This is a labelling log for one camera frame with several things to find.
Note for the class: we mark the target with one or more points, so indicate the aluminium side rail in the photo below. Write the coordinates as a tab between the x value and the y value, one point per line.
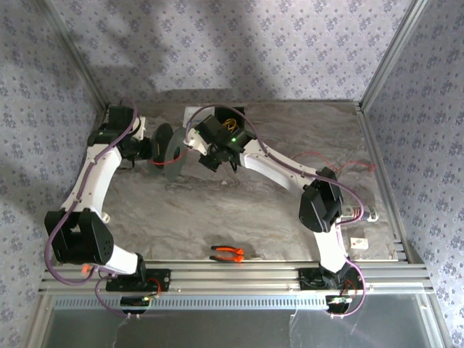
388	188

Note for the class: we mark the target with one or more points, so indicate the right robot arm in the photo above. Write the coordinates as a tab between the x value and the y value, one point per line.
275	166

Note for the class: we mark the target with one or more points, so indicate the left controller board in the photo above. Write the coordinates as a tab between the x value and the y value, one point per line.
136	301

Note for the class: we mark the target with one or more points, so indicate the white and black cylinder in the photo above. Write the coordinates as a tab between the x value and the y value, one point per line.
369	214

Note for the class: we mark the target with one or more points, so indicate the small white tag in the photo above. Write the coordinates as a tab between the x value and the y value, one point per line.
359	243

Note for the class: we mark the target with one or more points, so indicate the aluminium frame post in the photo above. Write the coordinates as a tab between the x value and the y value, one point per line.
393	50

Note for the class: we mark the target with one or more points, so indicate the controller board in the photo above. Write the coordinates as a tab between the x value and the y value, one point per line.
339	301
136	301

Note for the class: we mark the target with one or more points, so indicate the black open box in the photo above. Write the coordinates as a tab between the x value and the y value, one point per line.
237	112

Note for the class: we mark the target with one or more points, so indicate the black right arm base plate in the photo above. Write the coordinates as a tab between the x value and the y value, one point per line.
308	279

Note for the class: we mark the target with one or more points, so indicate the white plastic tray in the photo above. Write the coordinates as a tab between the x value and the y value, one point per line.
190	114

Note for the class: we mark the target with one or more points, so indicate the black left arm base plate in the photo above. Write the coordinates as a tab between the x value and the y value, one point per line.
163	279

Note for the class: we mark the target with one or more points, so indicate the right controller board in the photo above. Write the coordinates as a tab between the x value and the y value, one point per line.
339	301

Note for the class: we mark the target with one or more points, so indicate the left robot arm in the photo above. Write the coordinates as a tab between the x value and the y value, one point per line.
98	174

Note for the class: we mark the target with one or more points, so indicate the aluminium front rail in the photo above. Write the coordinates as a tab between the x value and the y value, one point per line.
232	275

